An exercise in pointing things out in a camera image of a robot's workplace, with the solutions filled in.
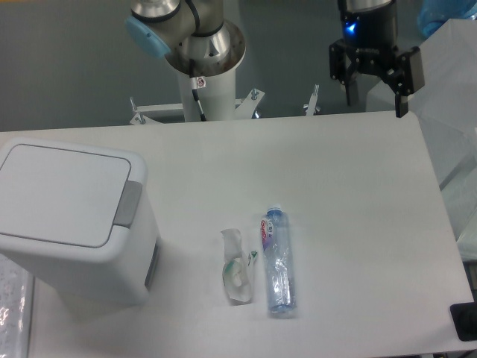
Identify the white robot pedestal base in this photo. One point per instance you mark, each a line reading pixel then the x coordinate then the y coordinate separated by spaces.
pixel 202 99

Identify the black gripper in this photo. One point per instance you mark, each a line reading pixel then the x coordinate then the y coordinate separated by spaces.
pixel 369 46

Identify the black device at table edge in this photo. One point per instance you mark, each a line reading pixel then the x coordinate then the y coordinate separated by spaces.
pixel 464 318

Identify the crumpled white paper wrapper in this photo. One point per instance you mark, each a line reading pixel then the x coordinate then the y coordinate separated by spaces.
pixel 238 270

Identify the silver robot arm blue cap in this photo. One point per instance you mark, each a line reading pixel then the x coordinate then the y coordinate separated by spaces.
pixel 205 49

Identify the clear plastic water bottle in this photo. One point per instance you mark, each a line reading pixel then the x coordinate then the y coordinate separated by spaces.
pixel 278 262

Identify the clear plastic sheet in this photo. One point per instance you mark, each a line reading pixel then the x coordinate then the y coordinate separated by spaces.
pixel 17 291

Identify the white lidded trash can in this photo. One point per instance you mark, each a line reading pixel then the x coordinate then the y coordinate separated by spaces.
pixel 78 217

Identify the white table clamp bracket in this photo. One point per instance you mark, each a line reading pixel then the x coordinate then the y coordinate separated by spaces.
pixel 311 108

